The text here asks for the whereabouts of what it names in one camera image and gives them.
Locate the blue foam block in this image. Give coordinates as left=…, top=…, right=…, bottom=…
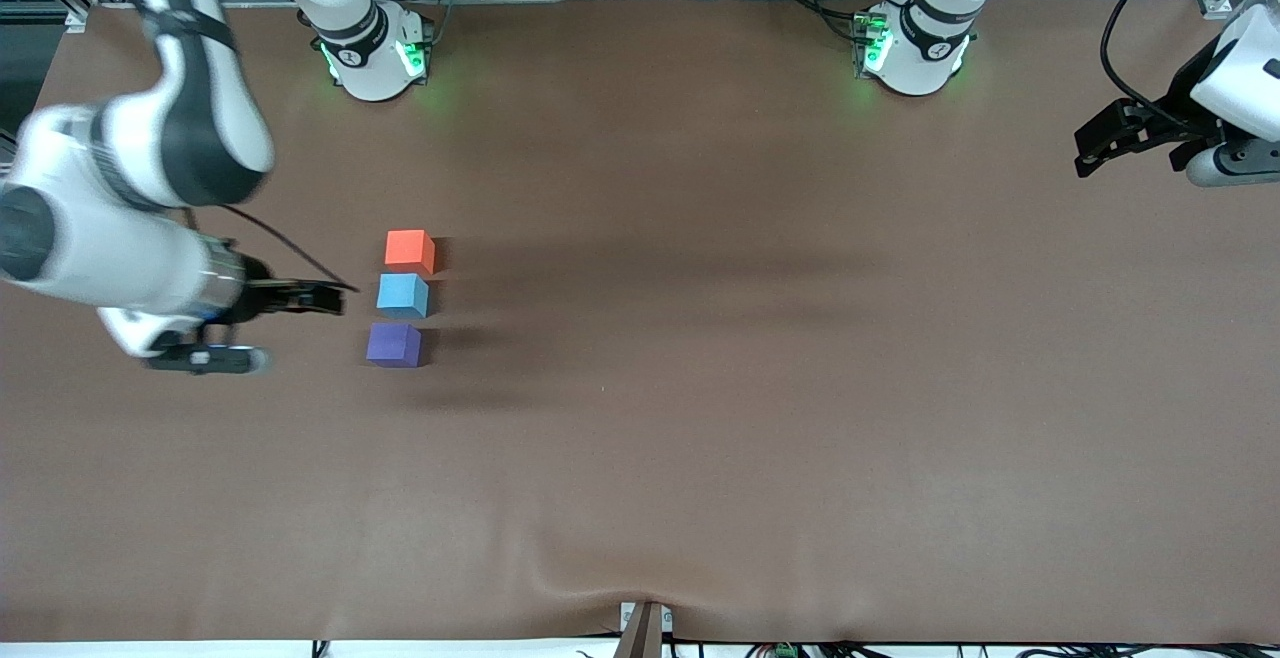
left=377, top=273, right=430, bottom=320

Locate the purple foam block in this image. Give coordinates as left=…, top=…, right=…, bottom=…
left=366, top=322, right=423, bottom=369

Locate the orange foam block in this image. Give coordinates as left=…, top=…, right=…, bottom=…
left=385, top=229, right=437, bottom=278

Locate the brown table cover mat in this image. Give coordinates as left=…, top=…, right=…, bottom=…
left=0, top=0, right=1280, bottom=644

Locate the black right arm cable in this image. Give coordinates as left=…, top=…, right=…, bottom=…
left=220, top=203, right=359, bottom=292

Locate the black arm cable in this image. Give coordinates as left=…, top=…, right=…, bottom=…
left=1100, top=0, right=1226, bottom=129
left=220, top=203, right=359, bottom=292

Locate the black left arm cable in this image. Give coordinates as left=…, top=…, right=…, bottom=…
left=1100, top=0, right=1226, bottom=129

